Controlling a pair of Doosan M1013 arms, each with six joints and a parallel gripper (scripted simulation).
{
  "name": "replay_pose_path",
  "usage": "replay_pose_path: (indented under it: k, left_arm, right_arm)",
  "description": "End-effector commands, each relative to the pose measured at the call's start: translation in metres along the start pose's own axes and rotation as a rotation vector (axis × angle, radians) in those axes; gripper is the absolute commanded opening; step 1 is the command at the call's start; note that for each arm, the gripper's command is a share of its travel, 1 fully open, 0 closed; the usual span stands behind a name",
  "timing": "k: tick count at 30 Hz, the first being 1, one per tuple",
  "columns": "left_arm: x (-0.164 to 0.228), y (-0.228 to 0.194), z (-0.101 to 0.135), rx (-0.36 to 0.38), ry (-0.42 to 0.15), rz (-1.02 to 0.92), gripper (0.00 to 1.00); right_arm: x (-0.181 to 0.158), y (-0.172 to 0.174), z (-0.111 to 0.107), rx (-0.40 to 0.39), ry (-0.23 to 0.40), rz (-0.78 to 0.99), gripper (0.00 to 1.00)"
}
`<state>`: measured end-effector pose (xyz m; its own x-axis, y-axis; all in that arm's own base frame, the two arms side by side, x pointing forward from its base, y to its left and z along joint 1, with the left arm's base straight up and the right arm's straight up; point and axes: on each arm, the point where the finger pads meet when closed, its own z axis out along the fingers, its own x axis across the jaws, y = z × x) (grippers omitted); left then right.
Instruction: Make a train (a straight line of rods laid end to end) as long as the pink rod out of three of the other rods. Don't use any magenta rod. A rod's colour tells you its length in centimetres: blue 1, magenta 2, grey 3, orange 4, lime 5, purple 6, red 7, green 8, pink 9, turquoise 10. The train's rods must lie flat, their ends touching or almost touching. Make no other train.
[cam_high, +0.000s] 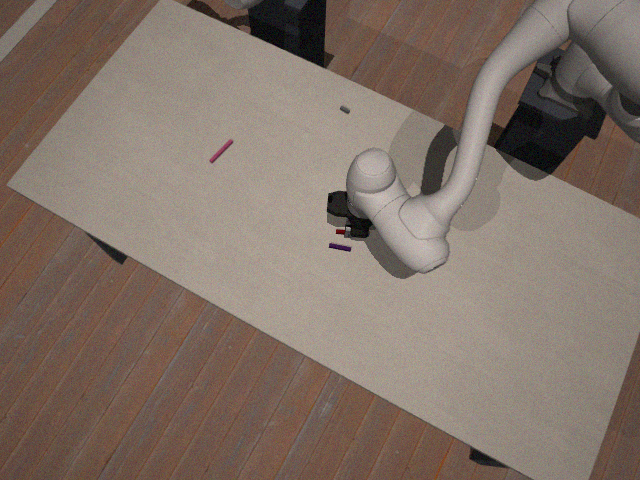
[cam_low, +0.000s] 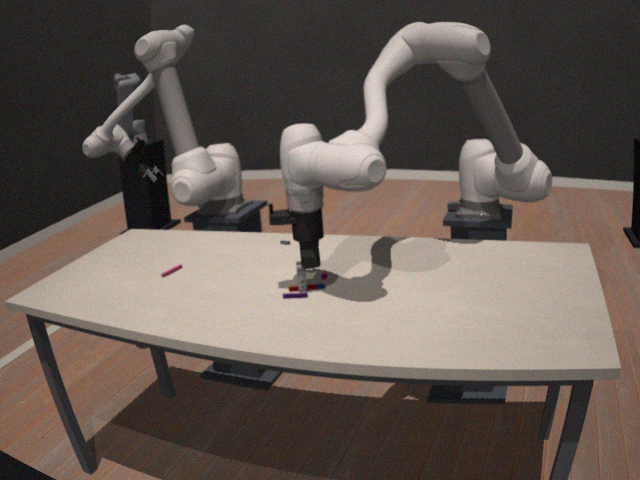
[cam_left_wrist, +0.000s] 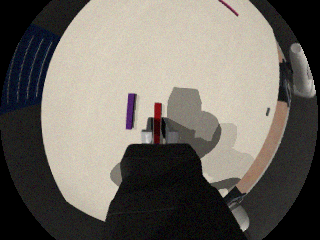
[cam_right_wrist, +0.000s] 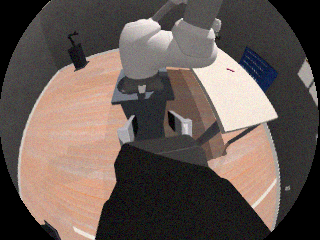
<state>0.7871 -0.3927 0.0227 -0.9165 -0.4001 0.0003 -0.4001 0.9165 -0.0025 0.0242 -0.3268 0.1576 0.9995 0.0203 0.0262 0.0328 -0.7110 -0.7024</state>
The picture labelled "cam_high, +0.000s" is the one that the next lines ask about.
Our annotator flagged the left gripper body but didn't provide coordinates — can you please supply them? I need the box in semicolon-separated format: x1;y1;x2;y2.
327;191;373;238

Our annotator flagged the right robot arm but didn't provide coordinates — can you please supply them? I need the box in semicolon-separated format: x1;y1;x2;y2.
223;0;263;9

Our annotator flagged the purple rod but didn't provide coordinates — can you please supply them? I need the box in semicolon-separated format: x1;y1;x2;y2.
329;243;351;252

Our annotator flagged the pink rod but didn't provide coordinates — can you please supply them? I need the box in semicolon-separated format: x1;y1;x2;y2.
209;139;233;163

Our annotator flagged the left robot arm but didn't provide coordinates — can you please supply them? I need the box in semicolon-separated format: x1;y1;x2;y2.
346;0;640;274

